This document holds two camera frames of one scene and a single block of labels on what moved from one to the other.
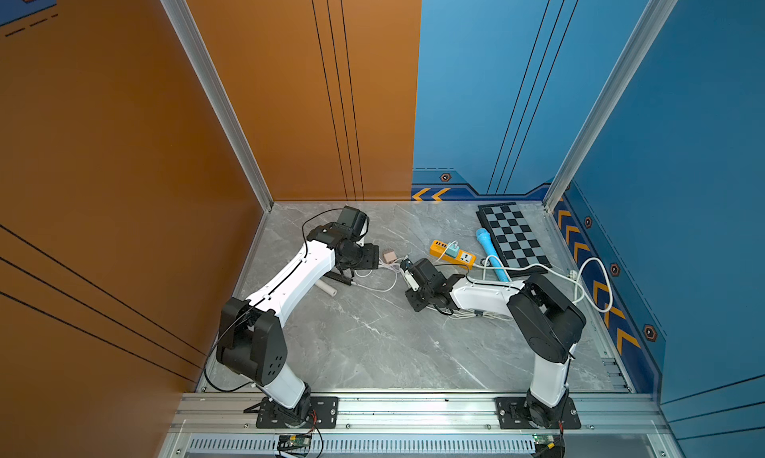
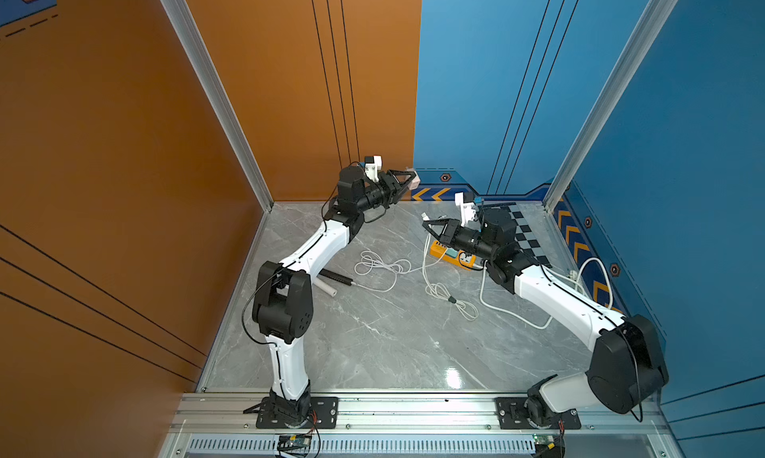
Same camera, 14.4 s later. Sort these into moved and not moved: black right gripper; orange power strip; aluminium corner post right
Moved: black right gripper
Not moved: orange power strip; aluminium corner post right
